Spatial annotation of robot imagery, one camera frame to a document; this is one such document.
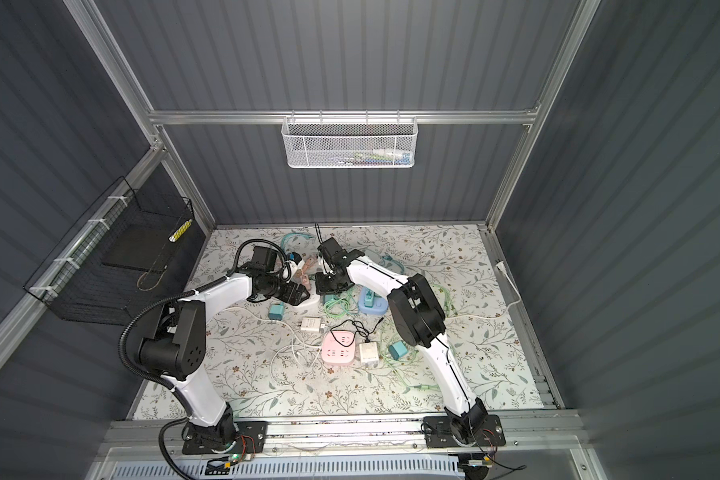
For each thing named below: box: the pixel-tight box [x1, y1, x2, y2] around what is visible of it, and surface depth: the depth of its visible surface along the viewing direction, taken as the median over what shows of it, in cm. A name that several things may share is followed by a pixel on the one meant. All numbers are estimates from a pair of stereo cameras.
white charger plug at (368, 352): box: [359, 342, 379, 367], surface depth 86 cm
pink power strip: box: [321, 330, 355, 366], surface depth 87 cm
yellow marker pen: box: [168, 218, 193, 243], surface depth 83 cm
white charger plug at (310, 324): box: [300, 318, 321, 331], surface depth 93 cm
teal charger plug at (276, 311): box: [268, 302, 285, 321], surface depth 96 cm
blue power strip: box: [358, 286, 389, 315], surface depth 96 cm
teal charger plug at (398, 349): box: [388, 340, 408, 361], surface depth 88 cm
